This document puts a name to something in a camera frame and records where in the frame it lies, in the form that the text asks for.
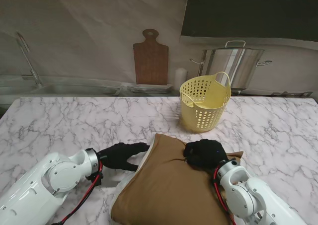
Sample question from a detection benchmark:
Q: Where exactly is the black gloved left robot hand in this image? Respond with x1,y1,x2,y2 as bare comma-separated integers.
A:
98,142,151,172

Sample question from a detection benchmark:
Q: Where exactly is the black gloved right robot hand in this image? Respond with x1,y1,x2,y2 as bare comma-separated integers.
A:
182,139,231,173

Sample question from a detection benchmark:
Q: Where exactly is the white pillow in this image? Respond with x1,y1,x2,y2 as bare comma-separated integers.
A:
115,135,159,193

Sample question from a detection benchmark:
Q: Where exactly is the brown pillowcase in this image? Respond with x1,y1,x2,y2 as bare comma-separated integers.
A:
110,133,244,225

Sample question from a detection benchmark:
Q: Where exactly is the yellow perforated laundry basket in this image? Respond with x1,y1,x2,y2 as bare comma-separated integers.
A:
179,71,232,134

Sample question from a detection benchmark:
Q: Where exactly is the white cylindrical container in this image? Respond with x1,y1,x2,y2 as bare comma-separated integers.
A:
174,67,187,91

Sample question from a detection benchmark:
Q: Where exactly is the steel sink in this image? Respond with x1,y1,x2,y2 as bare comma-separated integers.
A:
0,83,124,96

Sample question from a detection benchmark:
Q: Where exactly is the steel stockpot with lid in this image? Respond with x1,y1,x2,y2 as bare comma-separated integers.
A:
190,40,273,90

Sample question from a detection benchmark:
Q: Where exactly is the brown wooden cutting board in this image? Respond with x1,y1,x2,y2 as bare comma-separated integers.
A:
133,28,169,85

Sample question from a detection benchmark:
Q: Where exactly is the chrome faucet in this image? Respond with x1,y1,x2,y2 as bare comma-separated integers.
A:
16,32,43,86

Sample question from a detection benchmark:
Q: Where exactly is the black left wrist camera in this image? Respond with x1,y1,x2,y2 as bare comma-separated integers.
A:
85,174,104,186

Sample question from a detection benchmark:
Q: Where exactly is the red black left arm cable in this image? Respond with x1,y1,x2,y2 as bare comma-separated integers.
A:
51,160,104,225

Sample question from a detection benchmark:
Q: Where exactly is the dark wall panel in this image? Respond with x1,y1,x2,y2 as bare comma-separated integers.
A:
180,0,318,41

